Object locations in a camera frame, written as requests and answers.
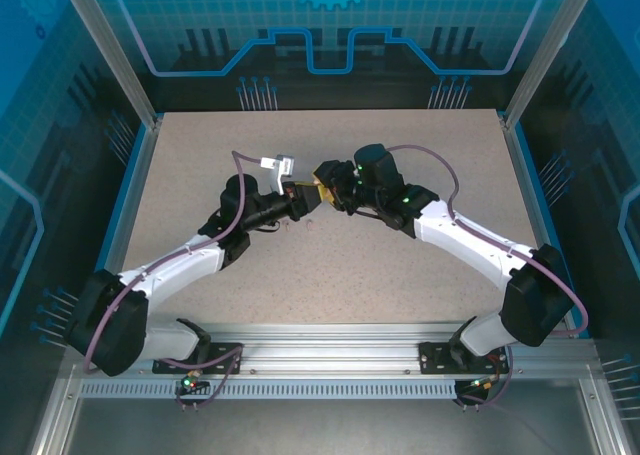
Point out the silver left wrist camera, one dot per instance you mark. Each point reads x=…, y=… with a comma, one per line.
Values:
x=282, y=165

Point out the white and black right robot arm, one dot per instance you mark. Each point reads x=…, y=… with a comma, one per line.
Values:
x=465, y=240

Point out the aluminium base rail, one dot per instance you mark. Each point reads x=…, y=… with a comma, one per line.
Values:
x=325, y=345

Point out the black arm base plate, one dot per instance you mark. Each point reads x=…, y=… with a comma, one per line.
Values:
x=227, y=366
x=432, y=360

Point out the side rail with blue trim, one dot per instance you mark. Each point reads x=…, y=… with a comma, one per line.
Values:
x=537, y=215
x=125, y=225

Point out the aluminium frame post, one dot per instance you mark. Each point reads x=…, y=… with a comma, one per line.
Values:
x=107, y=40
x=554, y=40

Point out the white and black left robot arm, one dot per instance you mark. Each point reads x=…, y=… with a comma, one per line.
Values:
x=170, y=270

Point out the small indicator circuit board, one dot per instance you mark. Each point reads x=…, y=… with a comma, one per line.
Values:
x=480, y=385
x=189, y=383

